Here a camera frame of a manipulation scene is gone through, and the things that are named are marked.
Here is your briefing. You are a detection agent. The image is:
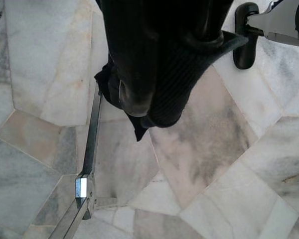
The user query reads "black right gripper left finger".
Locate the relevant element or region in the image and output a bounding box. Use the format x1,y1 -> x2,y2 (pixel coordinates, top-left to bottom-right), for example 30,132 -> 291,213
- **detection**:
99,0 -> 165,117

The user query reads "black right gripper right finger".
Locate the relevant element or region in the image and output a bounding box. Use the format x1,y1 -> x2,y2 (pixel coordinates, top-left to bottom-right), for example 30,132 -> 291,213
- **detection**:
169,0 -> 234,49

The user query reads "chrome office chair base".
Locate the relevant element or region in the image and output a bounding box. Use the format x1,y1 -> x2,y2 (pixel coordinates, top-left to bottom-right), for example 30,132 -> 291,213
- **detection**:
232,0 -> 299,70

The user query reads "silver metal clothes rack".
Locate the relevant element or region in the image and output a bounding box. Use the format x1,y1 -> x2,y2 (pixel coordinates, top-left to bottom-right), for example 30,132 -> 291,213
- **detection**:
46,84 -> 103,239

